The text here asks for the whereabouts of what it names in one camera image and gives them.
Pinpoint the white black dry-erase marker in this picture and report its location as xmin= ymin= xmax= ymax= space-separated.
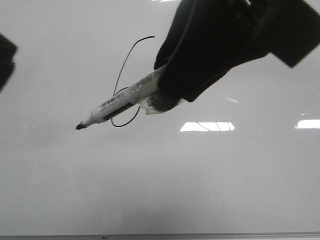
xmin=75 ymin=65 xmax=186 ymax=131

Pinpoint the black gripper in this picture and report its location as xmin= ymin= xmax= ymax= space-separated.
xmin=246 ymin=0 xmax=320 ymax=68

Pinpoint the grey whiteboard frame rail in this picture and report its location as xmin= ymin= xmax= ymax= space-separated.
xmin=0 ymin=231 xmax=320 ymax=240

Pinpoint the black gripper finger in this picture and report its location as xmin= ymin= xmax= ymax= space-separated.
xmin=154 ymin=0 xmax=269 ymax=102
xmin=0 ymin=34 xmax=18 ymax=91

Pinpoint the white whiteboard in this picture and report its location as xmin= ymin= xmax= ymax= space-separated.
xmin=0 ymin=0 xmax=320 ymax=235

